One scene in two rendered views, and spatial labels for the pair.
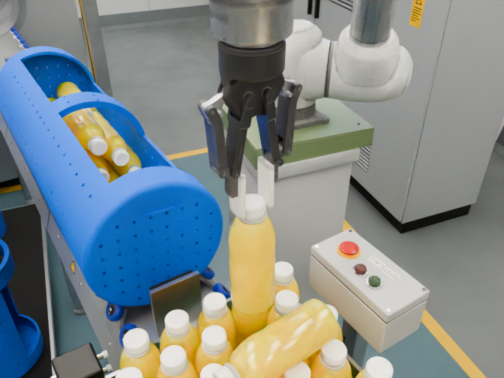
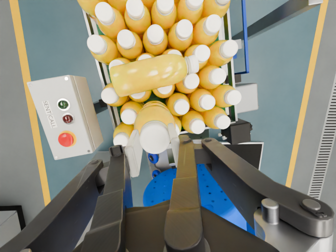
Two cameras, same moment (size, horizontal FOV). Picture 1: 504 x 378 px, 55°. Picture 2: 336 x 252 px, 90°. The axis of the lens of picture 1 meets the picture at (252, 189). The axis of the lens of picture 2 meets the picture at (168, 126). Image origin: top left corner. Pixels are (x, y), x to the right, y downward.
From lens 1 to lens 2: 0.51 m
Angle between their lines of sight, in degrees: 45
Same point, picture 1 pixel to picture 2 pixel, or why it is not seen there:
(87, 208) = (242, 221)
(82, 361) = (237, 134)
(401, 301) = (52, 82)
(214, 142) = (247, 165)
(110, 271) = not seen: hidden behind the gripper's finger
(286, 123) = (76, 193)
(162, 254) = not seen: hidden behind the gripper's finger
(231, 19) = not seen: outside the picture
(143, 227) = (204, 197)
